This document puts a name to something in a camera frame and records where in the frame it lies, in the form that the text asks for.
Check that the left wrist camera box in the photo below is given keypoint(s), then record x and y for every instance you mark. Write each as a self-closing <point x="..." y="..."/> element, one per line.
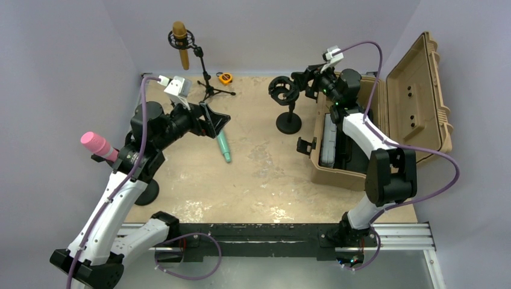
<point x="177" y="90"/>

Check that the pink microphone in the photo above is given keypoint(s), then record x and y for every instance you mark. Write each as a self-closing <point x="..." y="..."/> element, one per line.
<point x="99" y="146"/>

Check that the tan plastic case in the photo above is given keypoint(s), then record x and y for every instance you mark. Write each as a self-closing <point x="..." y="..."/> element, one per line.
<point x="407" y="106"/>

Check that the grey box in case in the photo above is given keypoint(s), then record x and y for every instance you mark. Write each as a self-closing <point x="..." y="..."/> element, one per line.
<point x="328" y="144"/>

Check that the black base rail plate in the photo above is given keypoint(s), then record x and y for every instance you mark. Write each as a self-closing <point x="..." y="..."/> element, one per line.
<point x="321" y="241"/>

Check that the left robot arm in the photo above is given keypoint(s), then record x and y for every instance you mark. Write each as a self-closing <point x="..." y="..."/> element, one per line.
<point x="97" y="257"/>

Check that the orange tape measure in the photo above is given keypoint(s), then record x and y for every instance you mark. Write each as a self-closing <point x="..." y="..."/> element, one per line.
<point x="224" y="78"/>

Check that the mint green microphone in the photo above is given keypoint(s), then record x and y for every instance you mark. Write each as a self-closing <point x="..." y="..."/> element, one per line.
<point x="224" y="147"/>

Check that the black tray in case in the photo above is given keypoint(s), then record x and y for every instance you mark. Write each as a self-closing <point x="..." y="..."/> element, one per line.
<point x="348" y="155"/>

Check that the gold microphone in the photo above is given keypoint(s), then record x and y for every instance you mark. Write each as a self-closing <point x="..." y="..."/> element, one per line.
<point x="180" y="35"/>

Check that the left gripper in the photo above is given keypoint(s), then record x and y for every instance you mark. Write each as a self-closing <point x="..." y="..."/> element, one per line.
<point x="210" y="126"/>

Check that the black round-base stand with shockmount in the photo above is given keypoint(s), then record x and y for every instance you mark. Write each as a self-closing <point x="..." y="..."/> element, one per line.
<point x="285" y="93"/>

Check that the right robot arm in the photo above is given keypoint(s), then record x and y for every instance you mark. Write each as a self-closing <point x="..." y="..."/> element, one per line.
<point x="391" y="174"/>

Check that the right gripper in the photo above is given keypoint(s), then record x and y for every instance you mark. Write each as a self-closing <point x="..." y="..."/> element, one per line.
<point x="311" y="74"/>

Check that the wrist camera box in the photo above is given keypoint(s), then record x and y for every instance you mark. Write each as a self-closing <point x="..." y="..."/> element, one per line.
<point x="177" y="90"/>
<point x="331" y="56"/>

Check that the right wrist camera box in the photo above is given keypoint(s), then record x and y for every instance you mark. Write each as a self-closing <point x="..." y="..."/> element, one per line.
<point x="331" y="56"/>

